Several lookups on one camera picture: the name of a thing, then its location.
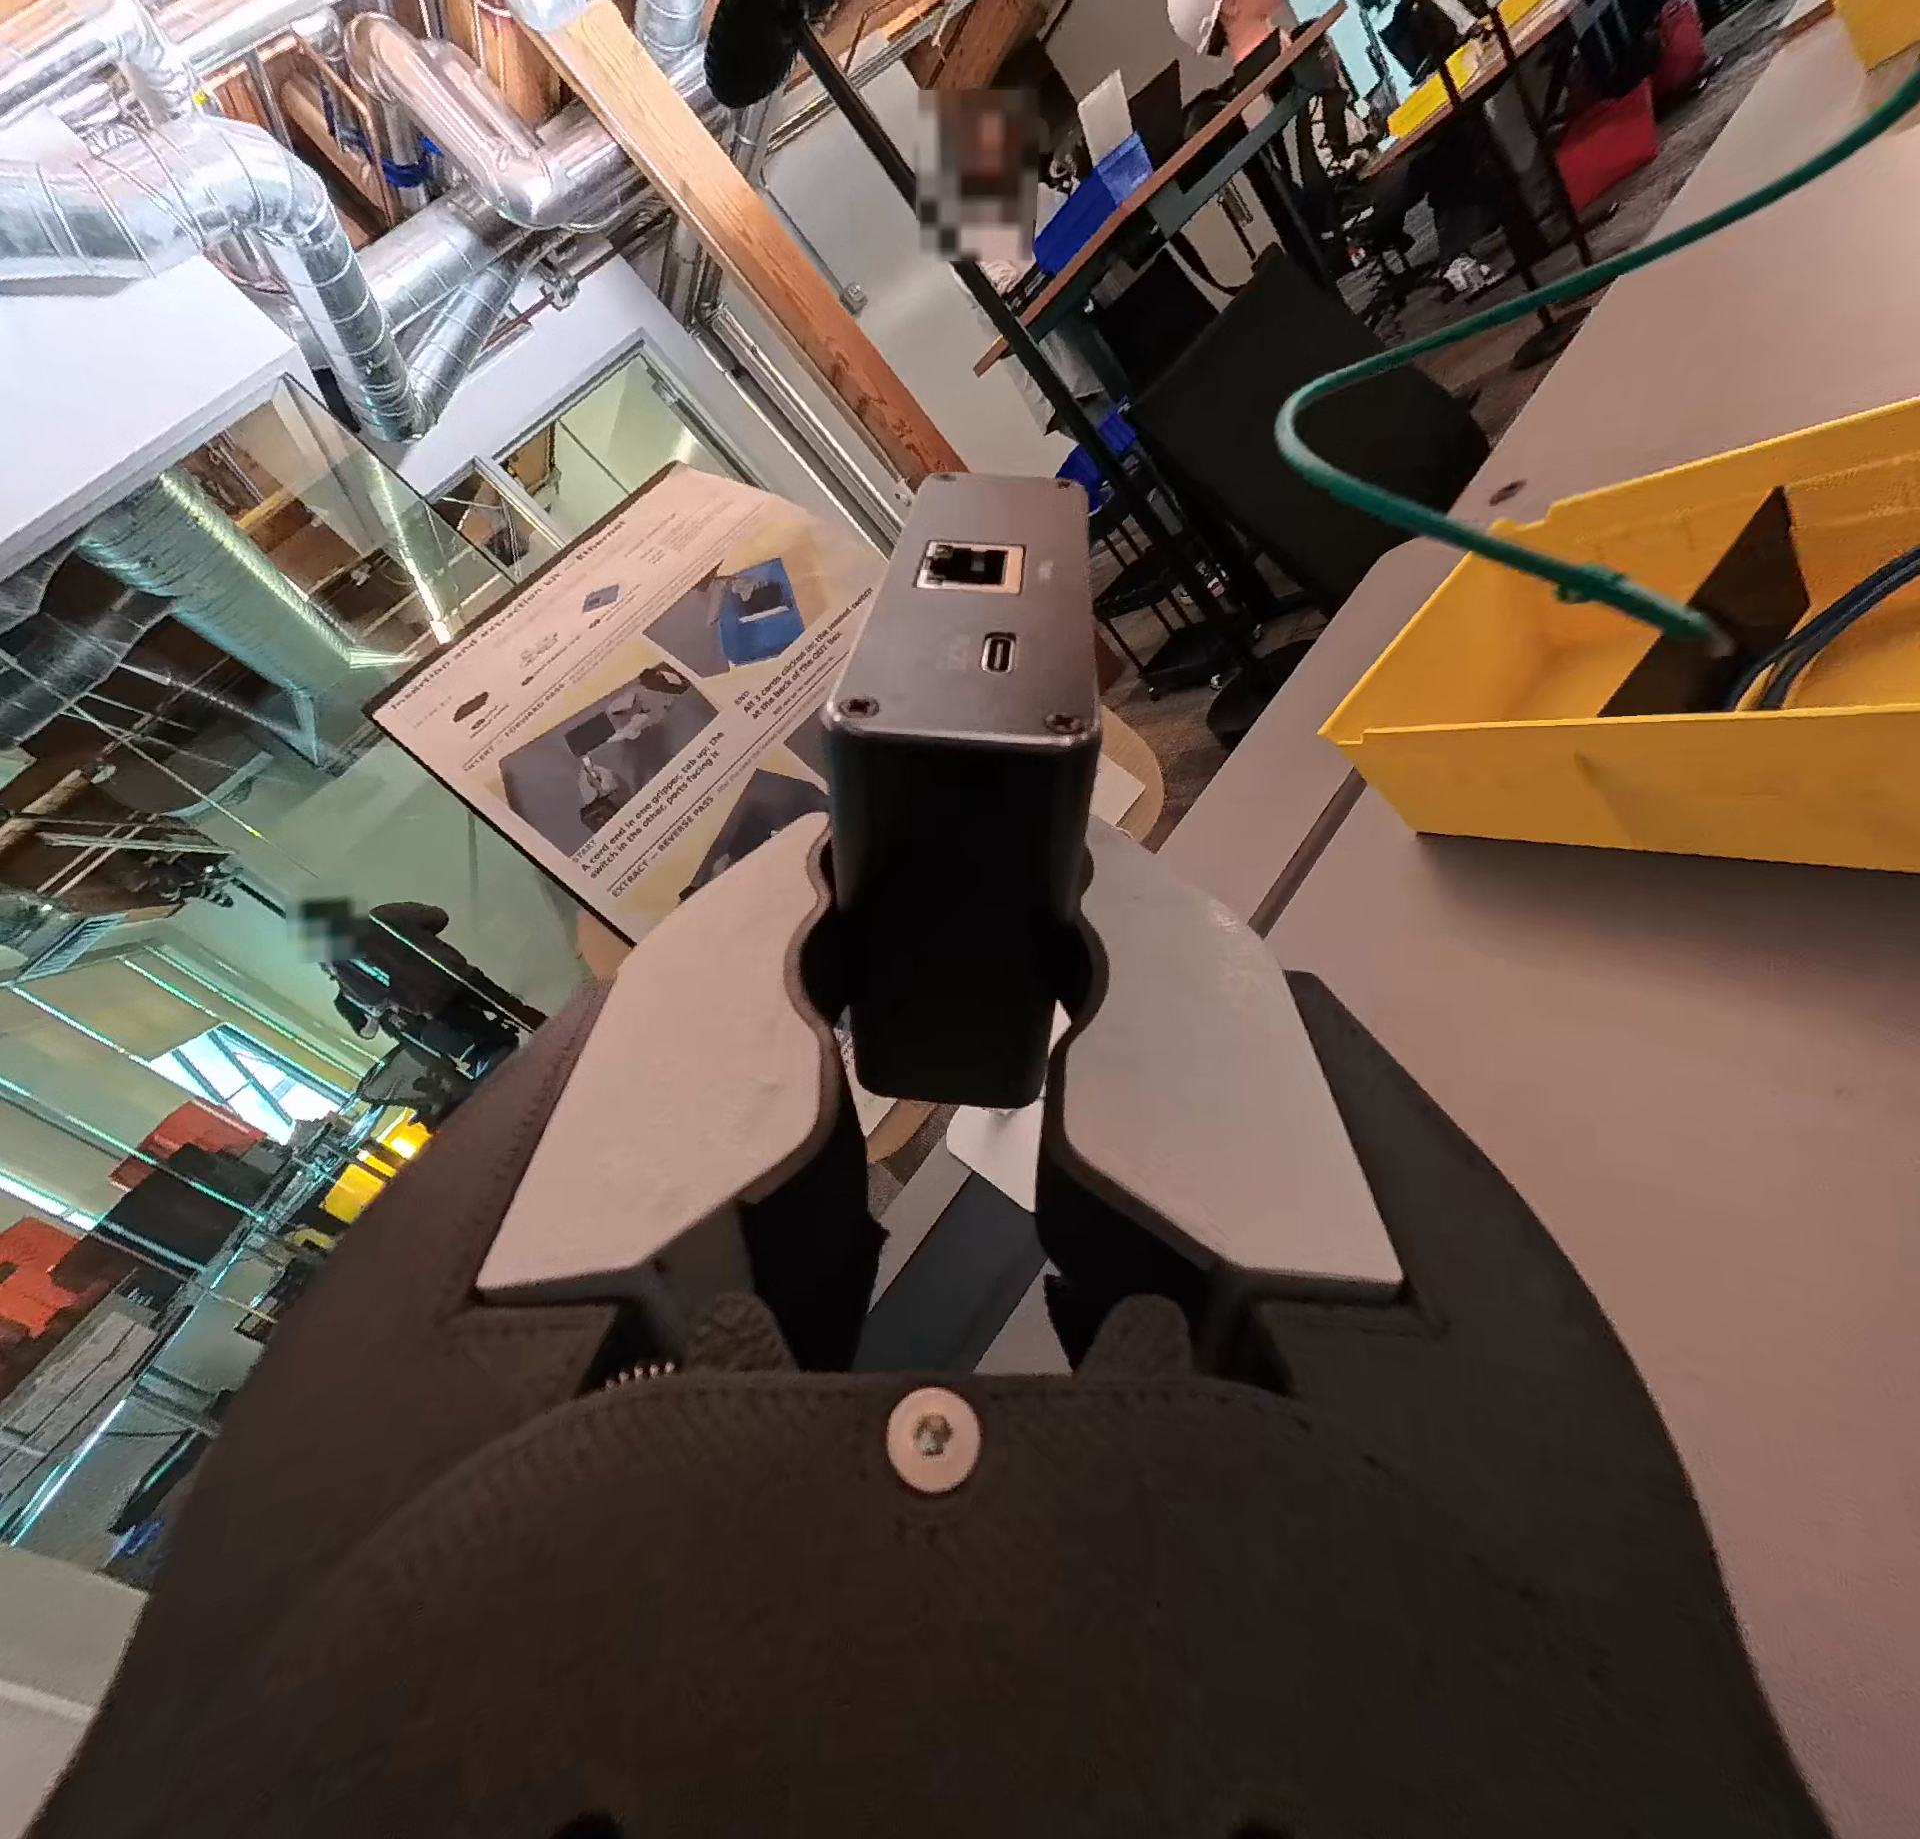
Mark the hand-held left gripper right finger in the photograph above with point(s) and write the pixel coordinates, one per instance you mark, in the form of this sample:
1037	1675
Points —
1215	1120

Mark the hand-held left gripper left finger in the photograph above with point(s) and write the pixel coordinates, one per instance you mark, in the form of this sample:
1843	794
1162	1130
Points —
675	1104

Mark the black network switch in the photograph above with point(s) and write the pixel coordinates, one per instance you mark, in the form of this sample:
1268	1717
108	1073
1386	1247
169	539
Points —
961	895

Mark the printed instruction sheet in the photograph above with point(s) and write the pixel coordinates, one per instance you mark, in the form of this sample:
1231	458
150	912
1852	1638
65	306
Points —
631	699

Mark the black office chair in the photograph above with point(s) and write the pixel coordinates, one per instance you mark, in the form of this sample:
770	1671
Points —
1290	415

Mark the wooden beam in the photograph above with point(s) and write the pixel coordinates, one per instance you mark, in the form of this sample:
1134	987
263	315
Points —
721	205

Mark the blue storage bin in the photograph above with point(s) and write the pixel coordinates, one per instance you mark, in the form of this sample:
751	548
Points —
1095	190

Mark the red storage crate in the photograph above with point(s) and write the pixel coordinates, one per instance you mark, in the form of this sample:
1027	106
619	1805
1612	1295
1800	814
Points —
1606	145

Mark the black stand with round disc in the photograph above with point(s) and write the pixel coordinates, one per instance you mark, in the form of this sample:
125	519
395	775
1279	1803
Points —
780	10

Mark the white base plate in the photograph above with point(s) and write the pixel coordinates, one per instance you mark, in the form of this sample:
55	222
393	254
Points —
997	1155

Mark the silver ventilation duct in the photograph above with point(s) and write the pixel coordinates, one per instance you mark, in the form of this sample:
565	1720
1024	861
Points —
301	205

